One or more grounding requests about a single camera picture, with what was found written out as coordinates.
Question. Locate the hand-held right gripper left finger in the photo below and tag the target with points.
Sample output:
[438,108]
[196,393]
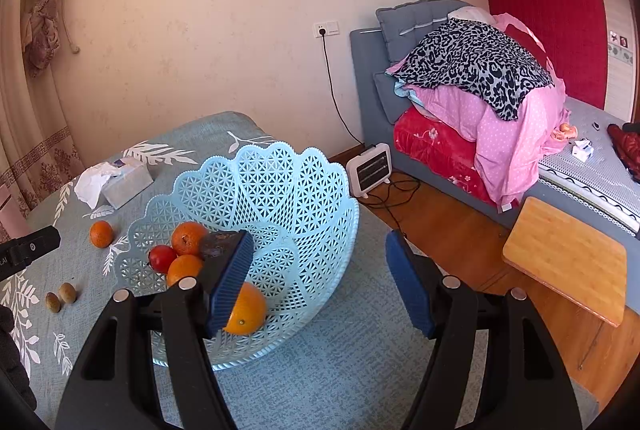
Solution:
[227,290]

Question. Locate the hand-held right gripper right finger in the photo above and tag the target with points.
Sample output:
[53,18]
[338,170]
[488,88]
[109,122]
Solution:
[407,290]

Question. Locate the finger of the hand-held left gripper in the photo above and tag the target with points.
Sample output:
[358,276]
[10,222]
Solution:
[37,244]

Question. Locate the oval orange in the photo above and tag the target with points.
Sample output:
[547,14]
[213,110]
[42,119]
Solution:
[250,307]
[184,271]

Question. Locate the large round orange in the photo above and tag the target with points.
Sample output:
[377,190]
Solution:
[189,237]

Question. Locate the red tomato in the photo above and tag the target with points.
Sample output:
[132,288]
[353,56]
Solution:
[162,258]

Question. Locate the light blue lattice plastic basket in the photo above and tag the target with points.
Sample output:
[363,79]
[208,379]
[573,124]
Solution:
[280,190]

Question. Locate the pink thermos bottle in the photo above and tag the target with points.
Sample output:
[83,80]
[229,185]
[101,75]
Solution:
[10,220]

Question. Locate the left small potato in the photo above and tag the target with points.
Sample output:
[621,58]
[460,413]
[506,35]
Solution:
[53,303]

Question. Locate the small potato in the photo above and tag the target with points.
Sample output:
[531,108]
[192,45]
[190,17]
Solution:
[67,293]
[53,303]

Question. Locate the right small potato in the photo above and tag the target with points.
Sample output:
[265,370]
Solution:
[67,293]

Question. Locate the small round mandarin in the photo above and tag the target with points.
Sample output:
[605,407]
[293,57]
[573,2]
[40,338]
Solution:
[101,234]

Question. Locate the white tissue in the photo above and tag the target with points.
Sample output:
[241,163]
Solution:
[92,185]

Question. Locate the beige patterned curtain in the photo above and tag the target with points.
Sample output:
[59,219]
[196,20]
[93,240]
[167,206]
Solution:
[35,149]

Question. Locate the tissue box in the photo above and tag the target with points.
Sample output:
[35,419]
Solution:
[130,182]

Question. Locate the white electric heater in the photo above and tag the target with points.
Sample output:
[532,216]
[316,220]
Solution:
[370,169]

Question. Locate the red floral quilt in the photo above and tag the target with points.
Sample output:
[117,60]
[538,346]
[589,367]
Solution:
[435,149]

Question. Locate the small bamboo table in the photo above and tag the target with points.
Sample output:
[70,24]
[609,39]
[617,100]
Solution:
[565,255]

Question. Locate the pink quilt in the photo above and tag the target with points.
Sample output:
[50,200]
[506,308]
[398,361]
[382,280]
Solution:
[510,134]

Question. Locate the grey bedspread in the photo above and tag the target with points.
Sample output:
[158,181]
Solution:
[585,180]

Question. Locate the grey upholstered bed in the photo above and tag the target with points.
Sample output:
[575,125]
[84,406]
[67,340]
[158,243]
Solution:
[370,74]

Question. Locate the small orange toy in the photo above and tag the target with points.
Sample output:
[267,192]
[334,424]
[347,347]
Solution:
[564,132]

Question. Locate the small white box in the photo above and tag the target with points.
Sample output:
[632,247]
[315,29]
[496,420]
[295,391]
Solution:
[583,149]

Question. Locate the leopard print cloth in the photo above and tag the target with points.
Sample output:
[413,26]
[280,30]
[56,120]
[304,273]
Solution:
[475,59]

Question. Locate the red garment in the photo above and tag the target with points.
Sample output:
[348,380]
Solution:
[625,147]

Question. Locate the white pillow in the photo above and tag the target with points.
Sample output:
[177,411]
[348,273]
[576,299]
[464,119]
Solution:
[470,15]

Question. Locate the white wall socket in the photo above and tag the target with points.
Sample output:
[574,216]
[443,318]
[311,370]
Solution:
[326,29]

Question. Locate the red padded wall panel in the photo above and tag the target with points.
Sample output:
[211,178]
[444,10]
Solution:
[550,9]

